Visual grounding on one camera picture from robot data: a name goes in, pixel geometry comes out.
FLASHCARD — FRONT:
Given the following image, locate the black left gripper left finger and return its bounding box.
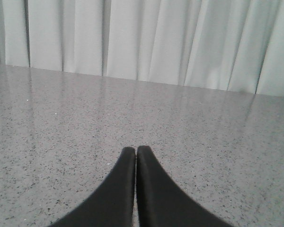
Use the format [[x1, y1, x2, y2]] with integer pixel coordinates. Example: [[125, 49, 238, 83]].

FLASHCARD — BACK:
[[51, 147, 135, 227]]

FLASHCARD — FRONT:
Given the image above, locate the white pleated curtain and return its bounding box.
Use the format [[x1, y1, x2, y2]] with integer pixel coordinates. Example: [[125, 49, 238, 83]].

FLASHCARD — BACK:
[[0, 0, 284, 97]]

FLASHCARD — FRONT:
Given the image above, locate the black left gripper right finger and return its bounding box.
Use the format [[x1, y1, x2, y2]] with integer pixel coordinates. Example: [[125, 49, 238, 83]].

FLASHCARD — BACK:
[[136, 146, 229, 227]]

